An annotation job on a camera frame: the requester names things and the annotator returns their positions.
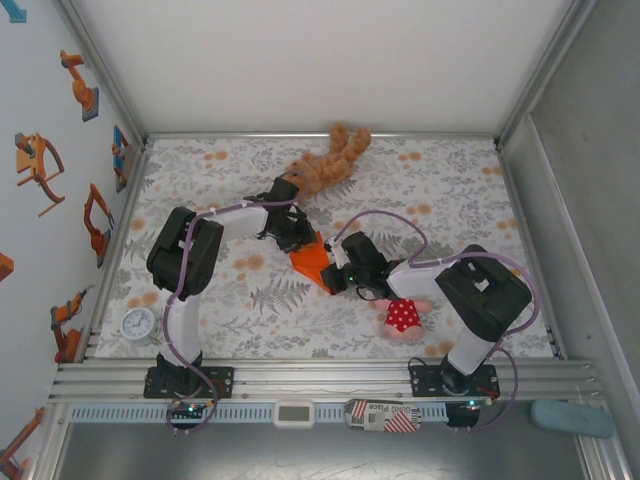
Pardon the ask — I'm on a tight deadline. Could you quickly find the orange paper sheet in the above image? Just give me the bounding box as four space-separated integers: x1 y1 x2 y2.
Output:
288 228 346 296

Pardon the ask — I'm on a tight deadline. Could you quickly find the pink plush toy dotted dress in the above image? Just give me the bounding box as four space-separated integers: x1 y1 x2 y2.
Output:
373 297 434 344

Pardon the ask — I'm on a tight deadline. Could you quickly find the floral print table mat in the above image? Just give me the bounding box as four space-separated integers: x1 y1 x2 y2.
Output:
94 135 564 360

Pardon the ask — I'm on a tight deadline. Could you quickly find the brown teddy bear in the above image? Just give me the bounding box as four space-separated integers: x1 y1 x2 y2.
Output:
279 122 374 202

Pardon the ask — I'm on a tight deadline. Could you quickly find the white digital timer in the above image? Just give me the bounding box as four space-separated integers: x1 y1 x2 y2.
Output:
272 399 316 430

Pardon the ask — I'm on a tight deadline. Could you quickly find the small controller board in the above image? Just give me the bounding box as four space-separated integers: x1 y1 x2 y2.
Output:
446 399 484 429
169 400 209 418

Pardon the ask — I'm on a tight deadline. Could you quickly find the white round clock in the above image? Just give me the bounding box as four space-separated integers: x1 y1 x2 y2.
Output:
121 306 162 346

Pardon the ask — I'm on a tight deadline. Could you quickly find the blue and orange machine sticker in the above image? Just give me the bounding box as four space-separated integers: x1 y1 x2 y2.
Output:
110 124 133 194

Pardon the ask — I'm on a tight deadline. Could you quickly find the blue-grey oval pad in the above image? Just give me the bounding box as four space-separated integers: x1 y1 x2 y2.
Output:
530 398 615 440

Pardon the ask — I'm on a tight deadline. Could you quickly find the orange and grey gripper sticker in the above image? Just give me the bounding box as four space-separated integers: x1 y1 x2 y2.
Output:
13 132 67 218

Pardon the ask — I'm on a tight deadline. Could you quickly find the thin black gripper wire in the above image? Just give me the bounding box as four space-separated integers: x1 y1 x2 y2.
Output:
353 283 387 302

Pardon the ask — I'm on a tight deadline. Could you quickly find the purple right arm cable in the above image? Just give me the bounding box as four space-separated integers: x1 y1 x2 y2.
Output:
333 209 541 435

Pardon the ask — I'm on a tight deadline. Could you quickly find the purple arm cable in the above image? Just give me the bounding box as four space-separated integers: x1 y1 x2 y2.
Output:
164 171 310 437
333 209 541 435

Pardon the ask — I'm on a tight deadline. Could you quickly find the aluminium frame rail with grooves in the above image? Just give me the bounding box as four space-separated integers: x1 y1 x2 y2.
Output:
47 355 601 404

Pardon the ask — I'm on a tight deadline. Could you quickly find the thin aluminium frame rail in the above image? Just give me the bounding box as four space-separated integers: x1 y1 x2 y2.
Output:
145 131 500 140

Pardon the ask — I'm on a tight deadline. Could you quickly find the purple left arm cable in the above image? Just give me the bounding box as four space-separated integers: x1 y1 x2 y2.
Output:
164 171 310 437

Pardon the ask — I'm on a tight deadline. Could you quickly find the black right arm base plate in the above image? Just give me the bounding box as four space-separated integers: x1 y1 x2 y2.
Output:
408 363 501 400

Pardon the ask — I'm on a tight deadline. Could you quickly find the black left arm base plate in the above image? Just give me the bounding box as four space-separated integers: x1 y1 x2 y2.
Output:
143 366 236 400

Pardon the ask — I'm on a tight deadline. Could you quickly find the white slotted cable duct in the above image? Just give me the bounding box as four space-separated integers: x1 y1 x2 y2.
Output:
67 403 449 422

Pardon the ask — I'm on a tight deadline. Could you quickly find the aluminium side frame rail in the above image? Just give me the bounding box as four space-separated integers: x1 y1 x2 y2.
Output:
497 142 567 360
79 142 152 362

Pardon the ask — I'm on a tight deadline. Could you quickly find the aluminium frame post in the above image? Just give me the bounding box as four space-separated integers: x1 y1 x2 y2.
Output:
494 0 601 149
58 0 149 149

